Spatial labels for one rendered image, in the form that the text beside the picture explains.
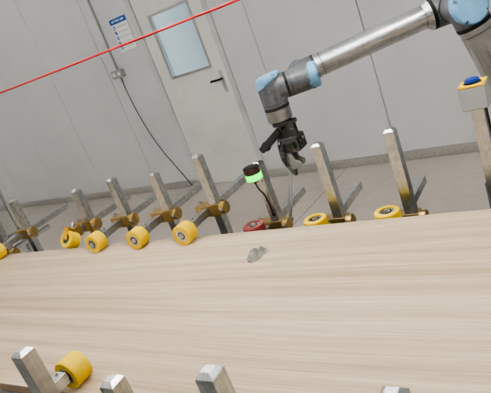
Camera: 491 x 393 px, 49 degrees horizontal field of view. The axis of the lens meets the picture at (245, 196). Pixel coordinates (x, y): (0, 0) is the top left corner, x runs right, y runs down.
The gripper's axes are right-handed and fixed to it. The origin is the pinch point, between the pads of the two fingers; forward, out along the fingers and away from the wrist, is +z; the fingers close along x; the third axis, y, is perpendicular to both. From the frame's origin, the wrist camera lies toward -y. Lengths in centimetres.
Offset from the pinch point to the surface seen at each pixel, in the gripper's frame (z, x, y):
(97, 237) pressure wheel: 5, -27, -85
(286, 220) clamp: 14.7, -9.0, -4.4
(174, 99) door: 2, 280, -271
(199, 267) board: 11, -45, -20
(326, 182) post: 1.8, -9.6, 16.3
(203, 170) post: -10.2, -9.5, -31.9
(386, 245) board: 11, -38, 43
